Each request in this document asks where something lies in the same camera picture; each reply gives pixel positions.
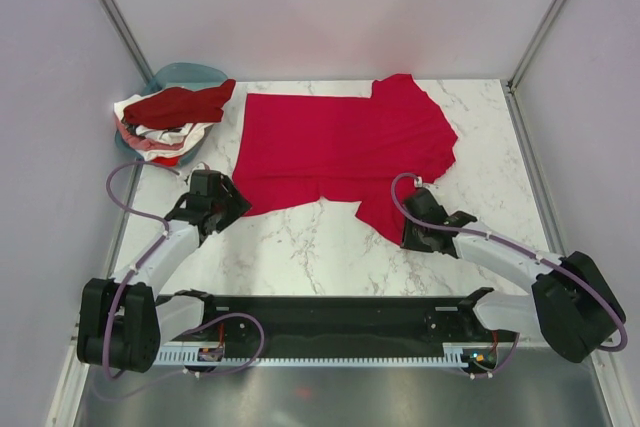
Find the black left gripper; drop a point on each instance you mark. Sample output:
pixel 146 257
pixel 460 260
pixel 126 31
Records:
pixel 238 206

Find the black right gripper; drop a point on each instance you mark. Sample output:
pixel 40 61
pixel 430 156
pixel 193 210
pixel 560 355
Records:
pixel 409 242

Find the bright red t-shirt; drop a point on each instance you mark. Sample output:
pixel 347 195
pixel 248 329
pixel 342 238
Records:
pixel 298 149

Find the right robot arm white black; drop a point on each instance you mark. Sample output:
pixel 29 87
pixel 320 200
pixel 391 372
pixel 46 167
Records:
pixel 565 300

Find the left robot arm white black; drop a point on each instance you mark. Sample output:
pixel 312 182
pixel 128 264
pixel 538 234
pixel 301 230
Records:
pixel 123 320

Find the red shirt bottom of pile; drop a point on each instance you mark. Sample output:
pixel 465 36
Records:
pixel 166 161

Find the dark red folded shirt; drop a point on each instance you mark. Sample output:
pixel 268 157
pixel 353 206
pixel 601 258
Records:
pixel 176 106

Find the pink folded shirt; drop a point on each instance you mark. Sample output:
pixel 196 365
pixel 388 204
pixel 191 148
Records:
pixel 163 150

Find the blue plastic basket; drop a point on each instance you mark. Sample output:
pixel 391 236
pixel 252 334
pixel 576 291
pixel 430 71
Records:
pixel 186 75

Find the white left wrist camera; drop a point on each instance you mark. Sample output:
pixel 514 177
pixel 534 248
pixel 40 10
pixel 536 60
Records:
pixel 201 166

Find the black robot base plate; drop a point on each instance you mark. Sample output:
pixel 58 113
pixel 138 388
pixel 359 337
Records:
pixel 254 322

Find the light blue cable duct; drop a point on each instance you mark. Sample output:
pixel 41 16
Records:
pixel 187 354

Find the right aluminium frame post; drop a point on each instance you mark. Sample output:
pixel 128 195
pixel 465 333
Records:
pixel 548 20

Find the aluminium frame post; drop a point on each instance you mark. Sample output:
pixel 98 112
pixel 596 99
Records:
pixel 118 21
pixel 548 20

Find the left aluminium frame post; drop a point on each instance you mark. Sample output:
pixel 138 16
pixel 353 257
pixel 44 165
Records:
pixel 118 21

